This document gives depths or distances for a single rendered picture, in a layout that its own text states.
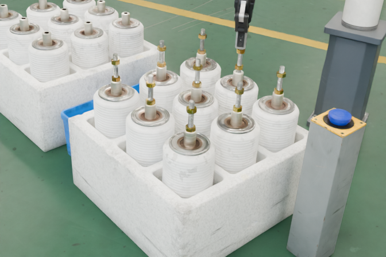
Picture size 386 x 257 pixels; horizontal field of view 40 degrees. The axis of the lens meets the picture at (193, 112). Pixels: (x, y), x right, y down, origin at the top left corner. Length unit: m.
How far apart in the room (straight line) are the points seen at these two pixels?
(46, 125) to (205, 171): 0.53
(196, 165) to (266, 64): 1.00
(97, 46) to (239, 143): 0.54
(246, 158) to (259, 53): 0.97
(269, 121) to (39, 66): 0.58
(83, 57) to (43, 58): 0.12
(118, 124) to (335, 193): 0.45
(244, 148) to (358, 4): 0.56
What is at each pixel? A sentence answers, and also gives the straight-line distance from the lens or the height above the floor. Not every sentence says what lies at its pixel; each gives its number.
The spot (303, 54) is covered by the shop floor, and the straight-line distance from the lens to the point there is 2.00.
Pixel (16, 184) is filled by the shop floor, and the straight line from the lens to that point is 1.31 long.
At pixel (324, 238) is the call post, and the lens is 1.08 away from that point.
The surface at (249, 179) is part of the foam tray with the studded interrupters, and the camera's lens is 1.01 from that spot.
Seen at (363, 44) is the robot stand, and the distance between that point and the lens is 1.42.
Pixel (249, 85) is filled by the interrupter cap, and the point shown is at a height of 0.25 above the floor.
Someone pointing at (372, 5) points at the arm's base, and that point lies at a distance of 1.42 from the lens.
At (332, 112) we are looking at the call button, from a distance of 0.96.
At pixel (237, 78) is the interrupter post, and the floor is 0.27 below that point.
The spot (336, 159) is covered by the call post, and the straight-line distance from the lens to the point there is 0.95.
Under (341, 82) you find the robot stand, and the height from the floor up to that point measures 0.16.
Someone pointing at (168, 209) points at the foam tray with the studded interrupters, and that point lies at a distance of 0.95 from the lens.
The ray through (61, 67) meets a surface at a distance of 1.35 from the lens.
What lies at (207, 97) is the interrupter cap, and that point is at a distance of 1.11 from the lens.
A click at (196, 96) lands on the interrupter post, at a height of 0.26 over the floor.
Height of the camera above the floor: 0.79
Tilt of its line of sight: 31 degrees down
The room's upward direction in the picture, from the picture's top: 3 degrees clockwise
